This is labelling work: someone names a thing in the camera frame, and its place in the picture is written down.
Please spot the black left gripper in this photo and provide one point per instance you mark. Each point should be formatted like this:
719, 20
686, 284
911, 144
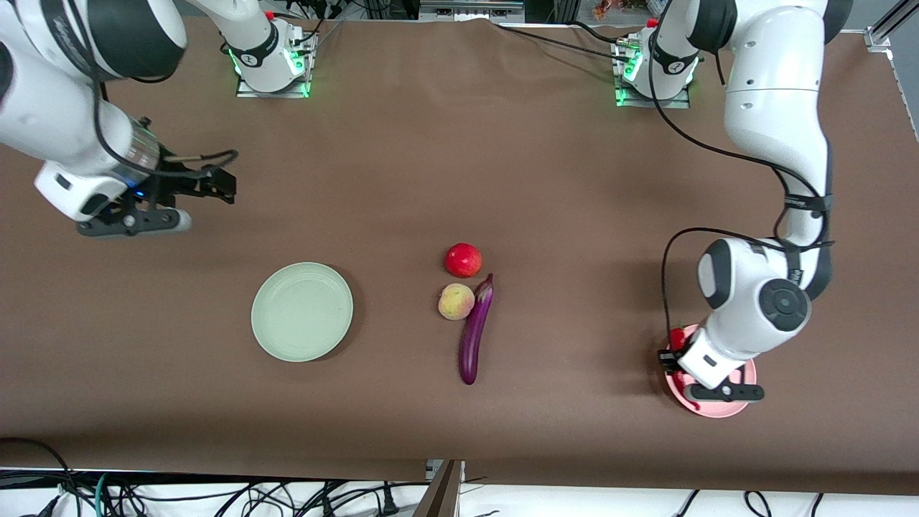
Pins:
668, 360

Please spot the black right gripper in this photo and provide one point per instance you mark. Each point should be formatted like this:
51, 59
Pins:
174, 184

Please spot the red chili pepper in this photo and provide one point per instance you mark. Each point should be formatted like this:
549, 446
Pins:
676, 337

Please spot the purple eggplant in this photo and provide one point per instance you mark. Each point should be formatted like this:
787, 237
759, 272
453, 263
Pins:
474, 337

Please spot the yellow pink peach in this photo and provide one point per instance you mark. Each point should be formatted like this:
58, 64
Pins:
456, 301

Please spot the red apple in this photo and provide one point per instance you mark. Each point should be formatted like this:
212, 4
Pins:
463, 260

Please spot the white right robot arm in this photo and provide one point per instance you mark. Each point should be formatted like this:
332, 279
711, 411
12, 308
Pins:
43, 122

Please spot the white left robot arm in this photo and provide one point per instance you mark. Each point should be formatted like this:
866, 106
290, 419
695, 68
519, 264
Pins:
768, 108

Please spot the pink plate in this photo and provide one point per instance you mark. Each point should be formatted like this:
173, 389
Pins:
707, 409

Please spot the pale green plate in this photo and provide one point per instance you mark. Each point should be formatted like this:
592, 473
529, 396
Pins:
301, 312

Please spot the brown table mat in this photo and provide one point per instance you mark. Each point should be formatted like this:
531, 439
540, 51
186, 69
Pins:
431, 143

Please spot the white object at table edge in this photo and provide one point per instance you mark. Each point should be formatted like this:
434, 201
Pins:
441, 495

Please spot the colourful background item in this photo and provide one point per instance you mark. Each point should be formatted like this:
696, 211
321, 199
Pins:
607, 8

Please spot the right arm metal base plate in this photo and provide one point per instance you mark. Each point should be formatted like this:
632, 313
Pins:
248, 90

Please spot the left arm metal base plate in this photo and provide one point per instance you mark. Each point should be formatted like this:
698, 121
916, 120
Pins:
678, 103

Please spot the aluminium rail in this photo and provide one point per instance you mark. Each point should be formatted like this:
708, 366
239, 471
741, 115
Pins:
470, 8

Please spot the aluminium frame corner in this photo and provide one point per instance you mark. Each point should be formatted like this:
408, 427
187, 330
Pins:
887, 32

